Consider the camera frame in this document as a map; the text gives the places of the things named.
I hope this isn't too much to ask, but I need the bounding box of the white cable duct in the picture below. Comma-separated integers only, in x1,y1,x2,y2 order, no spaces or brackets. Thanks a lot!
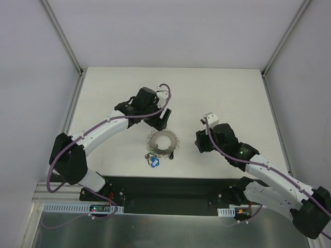
43,203,124,214
217,207,236,218

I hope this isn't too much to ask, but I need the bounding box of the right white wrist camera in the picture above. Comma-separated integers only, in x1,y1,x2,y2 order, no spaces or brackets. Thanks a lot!
200,112,219,128

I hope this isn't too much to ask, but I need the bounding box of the blue tag with label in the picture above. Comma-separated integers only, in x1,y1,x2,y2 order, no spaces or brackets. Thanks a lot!
150,157,160,168

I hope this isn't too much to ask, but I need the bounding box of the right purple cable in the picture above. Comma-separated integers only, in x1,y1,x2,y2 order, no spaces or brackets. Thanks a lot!
204,117,331,238

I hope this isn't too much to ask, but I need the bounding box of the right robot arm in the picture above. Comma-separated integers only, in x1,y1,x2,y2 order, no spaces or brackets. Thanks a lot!
195,120,330,239

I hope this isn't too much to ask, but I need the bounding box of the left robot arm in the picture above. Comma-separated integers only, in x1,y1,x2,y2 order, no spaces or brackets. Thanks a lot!
46,83,171,201

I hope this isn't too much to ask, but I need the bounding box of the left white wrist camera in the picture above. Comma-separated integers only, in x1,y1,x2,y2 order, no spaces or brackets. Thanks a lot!
156,90,171,108

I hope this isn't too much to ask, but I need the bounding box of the right white cable duct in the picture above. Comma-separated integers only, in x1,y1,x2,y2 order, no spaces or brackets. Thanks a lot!
217,207,236,218

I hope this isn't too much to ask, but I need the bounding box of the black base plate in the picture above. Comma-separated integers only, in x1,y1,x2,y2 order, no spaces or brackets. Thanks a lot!
79,175,259,215

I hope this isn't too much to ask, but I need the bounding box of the metal key organizer ring disc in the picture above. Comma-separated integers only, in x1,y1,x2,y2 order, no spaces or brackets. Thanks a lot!
147,129,179,159

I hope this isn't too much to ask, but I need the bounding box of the blue tag key bunch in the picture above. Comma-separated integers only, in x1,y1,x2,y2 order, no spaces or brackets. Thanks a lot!
144,153,155,165

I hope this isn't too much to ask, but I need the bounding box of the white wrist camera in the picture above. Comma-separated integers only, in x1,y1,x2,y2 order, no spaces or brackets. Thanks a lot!
200,112,219,128
156,90,171,108

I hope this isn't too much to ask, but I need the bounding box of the left white cable duct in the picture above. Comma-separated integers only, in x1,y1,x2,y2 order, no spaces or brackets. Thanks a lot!
43,203,124,214

